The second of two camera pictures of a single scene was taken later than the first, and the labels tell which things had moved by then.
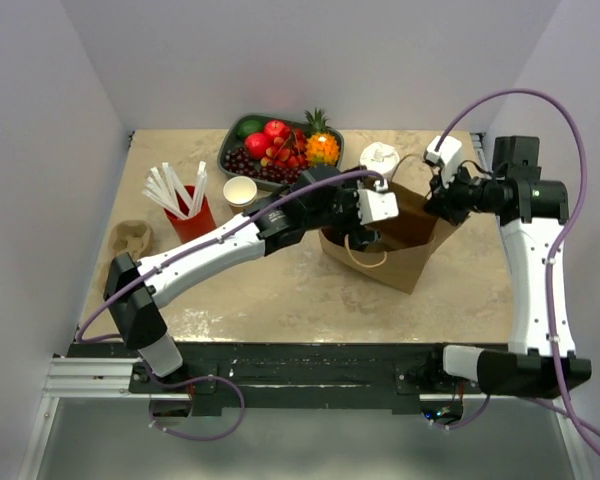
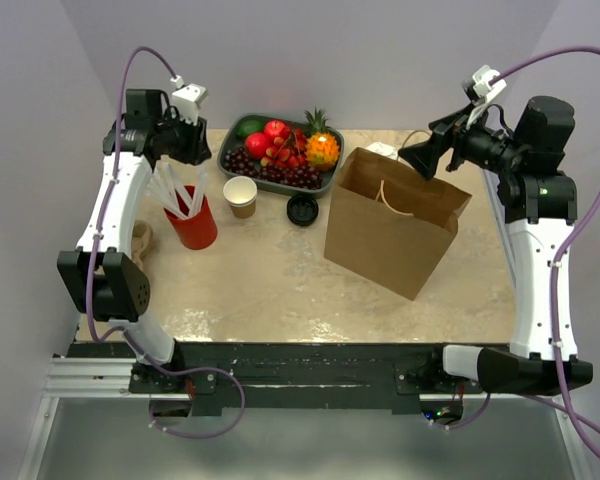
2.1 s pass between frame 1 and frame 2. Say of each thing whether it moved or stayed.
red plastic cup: stayed
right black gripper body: moved
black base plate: stayed
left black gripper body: moved
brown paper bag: moved
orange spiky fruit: stayed
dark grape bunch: stayed
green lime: stayed
